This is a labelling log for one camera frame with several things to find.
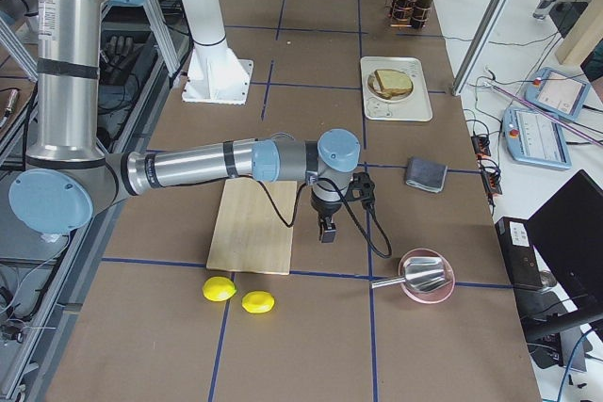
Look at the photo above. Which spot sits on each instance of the aluminium frame post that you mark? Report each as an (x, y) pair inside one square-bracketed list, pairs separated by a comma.
[(485, 29)]

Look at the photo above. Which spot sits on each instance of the pink bowl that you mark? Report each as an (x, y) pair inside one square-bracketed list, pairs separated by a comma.
[(437, 296)]

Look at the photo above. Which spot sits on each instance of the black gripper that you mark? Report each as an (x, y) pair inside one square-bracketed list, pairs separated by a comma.
[(326, 208)]

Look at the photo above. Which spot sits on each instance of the cream bear tray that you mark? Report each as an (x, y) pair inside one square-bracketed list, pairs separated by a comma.
[(415, 107)]

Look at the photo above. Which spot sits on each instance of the black laptop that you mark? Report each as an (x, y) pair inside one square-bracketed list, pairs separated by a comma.
[(566, 231)]

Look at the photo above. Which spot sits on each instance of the white round plate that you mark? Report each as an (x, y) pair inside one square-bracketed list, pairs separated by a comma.
[(393, 99)]

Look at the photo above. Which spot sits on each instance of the wooden cutting board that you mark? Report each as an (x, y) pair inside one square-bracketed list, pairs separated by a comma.
[(250, 233)]

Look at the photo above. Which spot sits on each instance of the near blue teach pendant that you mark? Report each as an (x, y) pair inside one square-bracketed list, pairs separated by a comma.
[(532, 139)]

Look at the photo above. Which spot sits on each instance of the third robot base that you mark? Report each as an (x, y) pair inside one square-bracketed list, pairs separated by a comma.
[(15, 11)]

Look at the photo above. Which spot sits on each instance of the copper wire bottle rack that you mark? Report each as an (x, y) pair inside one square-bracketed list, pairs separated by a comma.
[(407, 22)]

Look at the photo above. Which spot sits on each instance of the yellow lemon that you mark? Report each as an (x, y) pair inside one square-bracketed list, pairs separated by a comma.
[(218, 289), (258, 302)]

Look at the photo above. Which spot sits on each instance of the blue teach pendant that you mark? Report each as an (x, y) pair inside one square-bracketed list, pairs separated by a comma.
[(532, 139), (558, 92)]

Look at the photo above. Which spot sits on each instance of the bread slice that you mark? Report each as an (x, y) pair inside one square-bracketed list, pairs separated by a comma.
[(376, 84), (395, 83)]

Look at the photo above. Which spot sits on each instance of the grey folded cloth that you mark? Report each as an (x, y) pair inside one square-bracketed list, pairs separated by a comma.
[(425, 174)]

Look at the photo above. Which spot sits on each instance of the black power strip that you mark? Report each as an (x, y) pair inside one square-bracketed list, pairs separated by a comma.
[(488, 167)]

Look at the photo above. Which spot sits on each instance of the metal scoop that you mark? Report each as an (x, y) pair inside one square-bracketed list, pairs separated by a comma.
[(420, 274)]

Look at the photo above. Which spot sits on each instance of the far blue teach pendant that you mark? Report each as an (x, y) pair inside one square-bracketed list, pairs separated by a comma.
[(558, 92)]

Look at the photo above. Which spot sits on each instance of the right yellow lemon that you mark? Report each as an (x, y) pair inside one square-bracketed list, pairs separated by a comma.
[(258, 302)]

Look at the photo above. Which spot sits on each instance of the left yellow lemon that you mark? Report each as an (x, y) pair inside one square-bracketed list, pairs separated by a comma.
[(218, 289)]

